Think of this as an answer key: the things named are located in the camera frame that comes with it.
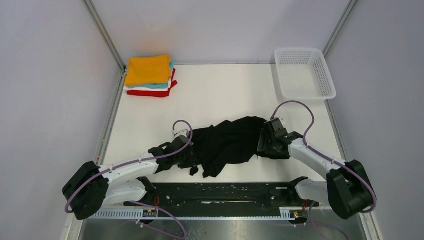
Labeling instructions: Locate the folded teal t shirt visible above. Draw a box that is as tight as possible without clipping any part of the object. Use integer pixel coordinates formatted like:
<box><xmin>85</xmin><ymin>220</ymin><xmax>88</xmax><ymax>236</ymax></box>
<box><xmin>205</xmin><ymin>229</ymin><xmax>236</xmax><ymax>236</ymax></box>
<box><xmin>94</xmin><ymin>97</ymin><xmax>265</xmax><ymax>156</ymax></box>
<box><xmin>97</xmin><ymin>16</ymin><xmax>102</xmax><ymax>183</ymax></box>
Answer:
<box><xmin>128</xmin><ymin>60</ymin><xmax>175</xmax><ymax>90</ymax></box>

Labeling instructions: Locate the black t shirt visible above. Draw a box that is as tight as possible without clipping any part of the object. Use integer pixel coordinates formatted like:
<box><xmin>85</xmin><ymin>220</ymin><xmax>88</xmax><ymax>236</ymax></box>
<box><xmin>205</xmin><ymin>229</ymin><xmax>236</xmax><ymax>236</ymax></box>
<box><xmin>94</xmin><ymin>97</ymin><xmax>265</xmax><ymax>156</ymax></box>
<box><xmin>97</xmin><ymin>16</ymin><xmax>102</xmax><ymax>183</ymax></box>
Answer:
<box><xmin>189</xmin><ymin>116</ymin><xmax>271</xmax><ymax>179</ymax></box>

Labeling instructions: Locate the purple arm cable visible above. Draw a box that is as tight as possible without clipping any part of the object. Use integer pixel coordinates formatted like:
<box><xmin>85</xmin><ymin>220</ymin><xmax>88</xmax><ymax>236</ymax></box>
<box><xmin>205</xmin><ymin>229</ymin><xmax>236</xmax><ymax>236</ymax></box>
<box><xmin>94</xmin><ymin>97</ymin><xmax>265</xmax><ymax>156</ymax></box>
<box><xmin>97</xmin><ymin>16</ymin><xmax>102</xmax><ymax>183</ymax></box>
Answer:
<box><xmin>64</xmin><ymin>119</ymin><xmax>194</xmax><ymax>240</ymax></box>
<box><xmin>270</xmin><ymin>100</ymin><xmax>378</xmax><ymax>240</ymax></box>

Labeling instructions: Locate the white slotted cable duct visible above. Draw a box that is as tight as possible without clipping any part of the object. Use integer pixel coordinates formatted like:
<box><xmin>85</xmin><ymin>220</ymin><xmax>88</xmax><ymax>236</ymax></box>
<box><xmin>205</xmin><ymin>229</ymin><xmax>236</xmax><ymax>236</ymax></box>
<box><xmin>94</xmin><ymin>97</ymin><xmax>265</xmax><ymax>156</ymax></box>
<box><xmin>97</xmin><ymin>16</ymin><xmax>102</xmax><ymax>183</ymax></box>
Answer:
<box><xmin>88</xmin><ymin>207</ymin><xmax>297</xmax><ymax>221</ymax></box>

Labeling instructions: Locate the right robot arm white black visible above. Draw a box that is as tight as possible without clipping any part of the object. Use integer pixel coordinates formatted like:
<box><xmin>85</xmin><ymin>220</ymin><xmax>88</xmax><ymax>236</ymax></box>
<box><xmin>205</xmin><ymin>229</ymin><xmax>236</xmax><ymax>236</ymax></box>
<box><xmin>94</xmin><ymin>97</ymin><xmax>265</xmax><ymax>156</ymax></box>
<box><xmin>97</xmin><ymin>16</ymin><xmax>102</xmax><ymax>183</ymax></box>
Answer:
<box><xmin>257</xmin><ymin>119</ymin><xmax>377</xmax><ymax>220</ymax></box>

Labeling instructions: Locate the folded red t shirt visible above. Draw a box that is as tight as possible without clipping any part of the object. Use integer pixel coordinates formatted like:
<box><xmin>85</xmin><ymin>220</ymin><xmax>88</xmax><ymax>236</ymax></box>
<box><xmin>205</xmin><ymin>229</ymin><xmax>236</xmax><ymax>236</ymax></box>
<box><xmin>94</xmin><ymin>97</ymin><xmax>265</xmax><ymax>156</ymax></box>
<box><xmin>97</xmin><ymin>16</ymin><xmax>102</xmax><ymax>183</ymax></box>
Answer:
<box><xmin>126</xmin><ymin>68</ymin><xmax>178</xmax><ymax>98</ymax></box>

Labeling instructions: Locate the white plastic basket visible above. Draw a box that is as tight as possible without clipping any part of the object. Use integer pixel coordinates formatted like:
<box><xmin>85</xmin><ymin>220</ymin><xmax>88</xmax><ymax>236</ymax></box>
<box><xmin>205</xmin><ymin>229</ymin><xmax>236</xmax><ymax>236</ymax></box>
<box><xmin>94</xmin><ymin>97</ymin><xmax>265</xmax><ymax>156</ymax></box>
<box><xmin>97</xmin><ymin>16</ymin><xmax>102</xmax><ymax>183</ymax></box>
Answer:
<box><xmin>274</xmin><ymin>47</ymin><xmax>337</xmax><ymax>101</ymax></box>

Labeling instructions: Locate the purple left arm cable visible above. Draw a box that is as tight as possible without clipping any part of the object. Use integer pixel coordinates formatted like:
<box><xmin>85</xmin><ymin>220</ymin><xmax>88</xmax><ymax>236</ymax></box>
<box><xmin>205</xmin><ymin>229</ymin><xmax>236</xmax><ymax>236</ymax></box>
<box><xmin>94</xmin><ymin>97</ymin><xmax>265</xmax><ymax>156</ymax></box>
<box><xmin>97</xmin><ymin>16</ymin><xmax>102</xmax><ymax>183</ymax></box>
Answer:
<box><xmin>64</xmin><ymin>119</ymin><xmax>194</xmax><ymax>240</ymax></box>

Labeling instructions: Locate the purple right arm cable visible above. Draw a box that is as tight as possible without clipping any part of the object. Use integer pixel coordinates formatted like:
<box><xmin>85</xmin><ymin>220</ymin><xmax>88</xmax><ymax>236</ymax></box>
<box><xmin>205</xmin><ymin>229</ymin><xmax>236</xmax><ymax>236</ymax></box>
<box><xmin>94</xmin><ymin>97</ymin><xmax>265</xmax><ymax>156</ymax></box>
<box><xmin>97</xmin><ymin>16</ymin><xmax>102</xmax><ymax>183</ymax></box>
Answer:
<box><xmin>270</xmin><ymin>100</ymin><xmax>378</xmax><ymax>240</ymax></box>

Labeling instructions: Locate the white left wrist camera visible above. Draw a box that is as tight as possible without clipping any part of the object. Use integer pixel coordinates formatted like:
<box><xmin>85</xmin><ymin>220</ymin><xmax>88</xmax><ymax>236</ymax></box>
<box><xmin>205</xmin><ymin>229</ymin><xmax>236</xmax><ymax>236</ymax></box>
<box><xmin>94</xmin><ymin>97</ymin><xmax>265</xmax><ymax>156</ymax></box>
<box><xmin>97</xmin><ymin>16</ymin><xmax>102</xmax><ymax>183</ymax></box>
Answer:
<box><xmin>172</xmin><ymin>129</ymin><xmax>190</xmax><ymax>138</ymax></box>

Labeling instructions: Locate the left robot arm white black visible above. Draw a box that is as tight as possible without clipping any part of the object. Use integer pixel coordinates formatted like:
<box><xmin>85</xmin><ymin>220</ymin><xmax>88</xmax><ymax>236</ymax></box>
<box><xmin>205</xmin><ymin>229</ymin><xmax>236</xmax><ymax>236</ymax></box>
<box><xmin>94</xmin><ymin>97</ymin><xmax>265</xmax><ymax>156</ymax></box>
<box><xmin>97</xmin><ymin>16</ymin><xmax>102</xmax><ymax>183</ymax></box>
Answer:
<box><xmin>62</xmin><ymin>132</ymin><xmax>194</xmax><ymax>220</ymax></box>

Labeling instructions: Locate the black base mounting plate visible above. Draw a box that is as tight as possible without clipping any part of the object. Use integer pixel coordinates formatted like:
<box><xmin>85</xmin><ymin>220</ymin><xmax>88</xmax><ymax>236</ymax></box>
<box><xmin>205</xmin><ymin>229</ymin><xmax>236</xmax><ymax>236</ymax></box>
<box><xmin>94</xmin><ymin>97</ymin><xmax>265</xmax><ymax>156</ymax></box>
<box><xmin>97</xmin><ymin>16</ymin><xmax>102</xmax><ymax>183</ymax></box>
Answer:
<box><xmin>141</xmin><ymin>182</ymin><xmax>313</xmax><ymax>217</ymax></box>

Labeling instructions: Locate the folded orange t shirt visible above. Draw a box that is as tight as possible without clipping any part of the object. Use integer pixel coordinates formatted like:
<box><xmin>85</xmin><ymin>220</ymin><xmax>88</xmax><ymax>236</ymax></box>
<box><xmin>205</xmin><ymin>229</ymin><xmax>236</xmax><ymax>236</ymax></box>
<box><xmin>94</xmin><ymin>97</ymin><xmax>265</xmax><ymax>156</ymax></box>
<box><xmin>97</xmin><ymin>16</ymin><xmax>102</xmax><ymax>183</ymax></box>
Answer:
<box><xmin>124</xmin><ymin>54</ymin><xmax>172</xmax><ymax>87</ymax></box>

